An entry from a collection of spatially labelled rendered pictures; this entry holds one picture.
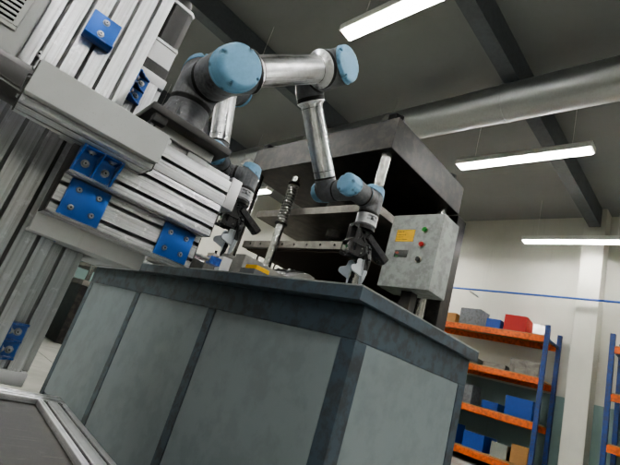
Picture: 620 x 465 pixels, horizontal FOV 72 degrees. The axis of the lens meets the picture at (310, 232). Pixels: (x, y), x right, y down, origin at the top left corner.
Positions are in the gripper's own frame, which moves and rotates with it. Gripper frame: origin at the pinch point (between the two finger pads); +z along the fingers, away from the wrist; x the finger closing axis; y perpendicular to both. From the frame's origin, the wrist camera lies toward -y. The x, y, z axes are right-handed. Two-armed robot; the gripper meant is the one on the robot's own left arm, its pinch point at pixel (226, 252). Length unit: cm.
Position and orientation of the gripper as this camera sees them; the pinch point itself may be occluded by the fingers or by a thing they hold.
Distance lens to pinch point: 159.5
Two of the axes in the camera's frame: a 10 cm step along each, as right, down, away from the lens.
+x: 5.3, -1.0, -8.4
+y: -8.0, -4.0, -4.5
